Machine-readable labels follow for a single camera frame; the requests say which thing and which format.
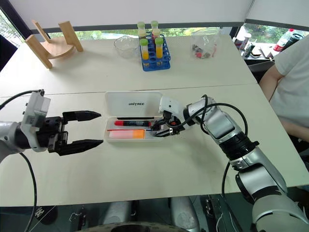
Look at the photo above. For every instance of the blue test tube rack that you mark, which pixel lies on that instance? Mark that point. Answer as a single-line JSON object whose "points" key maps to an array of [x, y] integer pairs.
{"points": [[166, 60]]}

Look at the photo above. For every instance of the red-label plastic bottle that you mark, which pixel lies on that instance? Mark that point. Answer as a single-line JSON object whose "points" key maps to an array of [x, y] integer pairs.
{"points": [[282, 42]]}

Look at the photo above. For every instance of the grey rounded robot leg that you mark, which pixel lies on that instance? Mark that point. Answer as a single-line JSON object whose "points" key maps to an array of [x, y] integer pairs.
{"points": [[118, 213], [184, 213]]}

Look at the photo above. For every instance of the green-capped tube, brown content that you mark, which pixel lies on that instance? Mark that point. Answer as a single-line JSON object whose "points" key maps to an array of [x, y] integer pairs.
{"points": [[141, 30]]}

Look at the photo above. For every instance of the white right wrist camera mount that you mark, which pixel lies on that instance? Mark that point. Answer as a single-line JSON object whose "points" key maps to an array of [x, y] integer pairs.
{"points": [[170, 105]]}

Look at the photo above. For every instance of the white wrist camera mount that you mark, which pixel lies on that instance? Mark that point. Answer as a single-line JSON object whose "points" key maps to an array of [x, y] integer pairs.
{"points": [[170, 105], [33, 113]]}

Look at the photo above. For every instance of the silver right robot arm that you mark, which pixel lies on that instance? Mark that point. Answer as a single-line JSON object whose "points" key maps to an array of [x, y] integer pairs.
{"points": [[243, 154]]}

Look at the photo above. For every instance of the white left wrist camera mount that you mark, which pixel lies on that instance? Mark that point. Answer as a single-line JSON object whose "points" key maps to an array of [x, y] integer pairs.
{"points": [[33, 113]]}

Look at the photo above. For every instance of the green-capped tube, red content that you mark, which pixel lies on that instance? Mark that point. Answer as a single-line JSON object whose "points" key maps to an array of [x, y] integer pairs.
{"points": [[155, 28]]}

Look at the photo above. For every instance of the person's bare forearm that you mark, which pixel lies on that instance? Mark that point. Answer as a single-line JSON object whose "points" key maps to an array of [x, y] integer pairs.
{"points": [[270, 78]]}

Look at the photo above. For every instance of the blue marker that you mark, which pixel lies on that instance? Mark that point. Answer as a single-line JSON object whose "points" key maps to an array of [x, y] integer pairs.
{"points": [[149, 130]]}

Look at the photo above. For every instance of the dark cup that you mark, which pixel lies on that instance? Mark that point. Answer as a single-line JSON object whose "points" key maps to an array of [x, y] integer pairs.
{"points": [[296, 38]]}

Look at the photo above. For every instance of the green-capped tube, orange liquid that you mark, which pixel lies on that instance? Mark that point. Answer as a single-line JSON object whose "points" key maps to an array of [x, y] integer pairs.
{"points": [[144, 52], [159, 50]]}

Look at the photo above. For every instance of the thin black pen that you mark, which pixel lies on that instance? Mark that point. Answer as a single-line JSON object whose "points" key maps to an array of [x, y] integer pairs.
{"points": [[135, 118]]}

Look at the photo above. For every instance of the pink and orange eraser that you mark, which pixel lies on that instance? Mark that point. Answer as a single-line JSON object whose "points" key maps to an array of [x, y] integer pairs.
{"points": [[126, 134]]}

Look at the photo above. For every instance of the clear glass bowl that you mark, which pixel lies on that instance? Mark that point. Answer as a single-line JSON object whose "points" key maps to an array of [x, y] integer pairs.
{"points": [[125, 47]]}

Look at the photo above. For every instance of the person in white shirt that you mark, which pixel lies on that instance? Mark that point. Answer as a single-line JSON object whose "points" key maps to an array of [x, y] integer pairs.
{"points": [[293, 82]]}

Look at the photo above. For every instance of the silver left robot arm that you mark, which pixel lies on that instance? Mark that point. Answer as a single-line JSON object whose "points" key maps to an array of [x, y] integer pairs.
{"points": [[7, 137]]}

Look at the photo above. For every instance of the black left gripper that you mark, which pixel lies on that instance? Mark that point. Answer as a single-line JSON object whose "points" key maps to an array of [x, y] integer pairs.
{"points": [[51, 134]]}

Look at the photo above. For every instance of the wooden curved stand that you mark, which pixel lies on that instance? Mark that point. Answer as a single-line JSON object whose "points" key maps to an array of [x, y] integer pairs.
{"points": [[56, 44]]}

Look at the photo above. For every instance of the white Unitree pencil case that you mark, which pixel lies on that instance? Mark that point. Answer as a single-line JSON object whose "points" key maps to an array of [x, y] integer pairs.
{"points": [[131, 113]]}

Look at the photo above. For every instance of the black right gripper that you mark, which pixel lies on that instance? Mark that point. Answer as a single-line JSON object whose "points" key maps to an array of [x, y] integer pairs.
{"points": [[174, 124]]}

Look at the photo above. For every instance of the red marker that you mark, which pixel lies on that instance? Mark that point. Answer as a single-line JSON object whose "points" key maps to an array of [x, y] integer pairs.
{"points": [[132, 123]]}

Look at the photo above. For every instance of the clear plastic bag of parts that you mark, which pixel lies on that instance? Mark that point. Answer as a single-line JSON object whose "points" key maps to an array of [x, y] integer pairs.
{"points": [[204, 48]]}

